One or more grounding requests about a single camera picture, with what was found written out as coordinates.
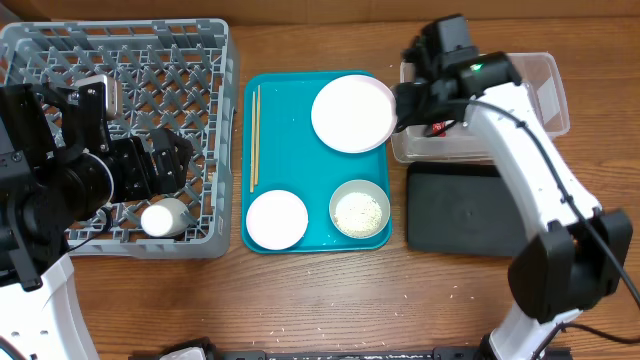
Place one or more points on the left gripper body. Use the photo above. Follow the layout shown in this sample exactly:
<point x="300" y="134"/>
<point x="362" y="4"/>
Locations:
<point x="132" y="180"/>

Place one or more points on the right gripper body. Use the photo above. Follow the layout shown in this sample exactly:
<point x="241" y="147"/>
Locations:
<point x="417" y="105"/>

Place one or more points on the white cup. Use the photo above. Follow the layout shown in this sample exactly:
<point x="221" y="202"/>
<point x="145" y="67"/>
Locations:
<point x="165" y="218"/>

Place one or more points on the red snack wrapper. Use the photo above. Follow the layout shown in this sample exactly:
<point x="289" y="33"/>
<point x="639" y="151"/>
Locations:
<point x="439" y="129"/>

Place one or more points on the grey bowl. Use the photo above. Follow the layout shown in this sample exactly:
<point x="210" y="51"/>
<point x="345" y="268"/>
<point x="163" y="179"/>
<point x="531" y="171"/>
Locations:
<point x="363" y="186"/>

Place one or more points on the pile of rice grains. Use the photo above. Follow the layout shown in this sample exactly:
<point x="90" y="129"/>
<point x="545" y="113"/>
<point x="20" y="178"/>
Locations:
<point x="358" y="215"/>

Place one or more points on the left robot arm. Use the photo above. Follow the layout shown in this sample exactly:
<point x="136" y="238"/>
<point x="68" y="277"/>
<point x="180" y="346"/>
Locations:
<point x="59" y="166"/>

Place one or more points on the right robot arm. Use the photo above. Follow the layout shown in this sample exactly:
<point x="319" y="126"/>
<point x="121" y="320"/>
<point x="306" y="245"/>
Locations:
<point x="576" y="251"/>

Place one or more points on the grey dish rack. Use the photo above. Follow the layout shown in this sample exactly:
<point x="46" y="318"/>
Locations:
<point x="176" y="74"/>

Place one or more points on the left wooden chopstick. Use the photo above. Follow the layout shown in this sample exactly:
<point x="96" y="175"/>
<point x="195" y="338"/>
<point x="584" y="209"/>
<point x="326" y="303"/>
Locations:
<point x="252" y="148"/>

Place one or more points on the clear plastic bin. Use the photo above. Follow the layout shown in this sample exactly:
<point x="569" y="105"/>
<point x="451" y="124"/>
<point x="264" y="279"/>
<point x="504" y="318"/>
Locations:
<point x="542" y="79"/>

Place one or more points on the teal serving tray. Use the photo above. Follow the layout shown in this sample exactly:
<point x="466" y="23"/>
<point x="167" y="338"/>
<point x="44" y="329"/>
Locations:
<point x="293" y="158"/>

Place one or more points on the large white plate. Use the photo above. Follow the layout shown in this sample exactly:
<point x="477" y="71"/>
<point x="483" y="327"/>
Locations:
<point x="354" y="114"/>

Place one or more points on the small white pink bowl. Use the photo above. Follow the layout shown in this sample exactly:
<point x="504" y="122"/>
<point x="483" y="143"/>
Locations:
<point x="277" y="220"/>

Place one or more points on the black tray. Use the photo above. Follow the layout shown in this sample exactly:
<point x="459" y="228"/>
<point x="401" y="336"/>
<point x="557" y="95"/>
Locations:
<point x="463" y="209"/>

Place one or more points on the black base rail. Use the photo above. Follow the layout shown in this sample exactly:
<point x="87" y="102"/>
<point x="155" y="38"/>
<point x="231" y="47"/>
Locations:
<point x="203" y="348"/>

